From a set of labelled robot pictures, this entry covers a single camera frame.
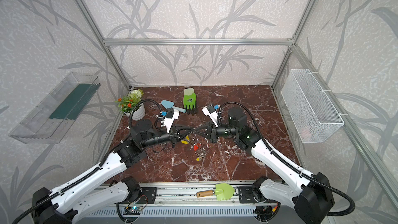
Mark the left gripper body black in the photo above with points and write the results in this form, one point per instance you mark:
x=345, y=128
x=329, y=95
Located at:
x=175, y=135

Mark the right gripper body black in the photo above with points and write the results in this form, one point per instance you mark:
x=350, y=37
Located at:
x=212, y=133

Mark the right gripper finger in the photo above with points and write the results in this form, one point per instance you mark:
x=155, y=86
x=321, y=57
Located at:
x=205, y=127
x=206, y=134

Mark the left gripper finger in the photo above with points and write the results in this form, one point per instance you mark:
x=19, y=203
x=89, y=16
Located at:
x=184, y=135
x=179, y=128

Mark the large metal key ring plate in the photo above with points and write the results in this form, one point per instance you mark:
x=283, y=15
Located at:
x=200, y=153

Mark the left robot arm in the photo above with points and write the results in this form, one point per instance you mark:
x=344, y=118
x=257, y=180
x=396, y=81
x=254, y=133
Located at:
x=76, y=199

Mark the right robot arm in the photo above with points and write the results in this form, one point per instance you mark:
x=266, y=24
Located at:
x=310, y=201

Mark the key with red tag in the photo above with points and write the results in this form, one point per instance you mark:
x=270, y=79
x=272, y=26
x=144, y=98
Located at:
x=197, y=146

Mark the light blue toy trowel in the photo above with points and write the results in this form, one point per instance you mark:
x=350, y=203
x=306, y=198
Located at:
x=168, y=104

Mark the green black garden glove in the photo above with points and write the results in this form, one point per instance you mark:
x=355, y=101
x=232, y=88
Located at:
x=190, y=101

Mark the potted plant white pot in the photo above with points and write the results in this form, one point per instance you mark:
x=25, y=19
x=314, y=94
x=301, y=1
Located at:
x=128, y=102

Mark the green lit circuit board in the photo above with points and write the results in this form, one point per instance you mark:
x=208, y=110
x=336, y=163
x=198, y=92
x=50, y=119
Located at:
x=133, y=210

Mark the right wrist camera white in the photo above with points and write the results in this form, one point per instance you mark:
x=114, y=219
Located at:
x=211, y=112

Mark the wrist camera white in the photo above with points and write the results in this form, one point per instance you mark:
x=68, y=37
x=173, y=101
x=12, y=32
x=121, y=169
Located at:
x=168, y=118
x=211, y=112

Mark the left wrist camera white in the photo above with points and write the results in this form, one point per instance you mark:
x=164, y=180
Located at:
x=168, y=118

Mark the green toy shovel wooden handle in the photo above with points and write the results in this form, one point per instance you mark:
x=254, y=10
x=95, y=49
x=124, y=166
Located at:
x=222, y=191

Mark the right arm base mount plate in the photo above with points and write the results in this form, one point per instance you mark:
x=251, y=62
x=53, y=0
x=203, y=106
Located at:
x=246, y=195

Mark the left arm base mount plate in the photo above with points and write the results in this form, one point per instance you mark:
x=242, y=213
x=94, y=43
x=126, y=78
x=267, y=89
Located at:
x=148, y=196

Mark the white wire mesh basket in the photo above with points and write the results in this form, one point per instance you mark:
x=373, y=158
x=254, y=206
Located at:
x=314, y=115

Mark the clear acrylic wall shelf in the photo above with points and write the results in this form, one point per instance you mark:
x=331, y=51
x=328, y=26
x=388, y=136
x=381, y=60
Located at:
x=51, y=119

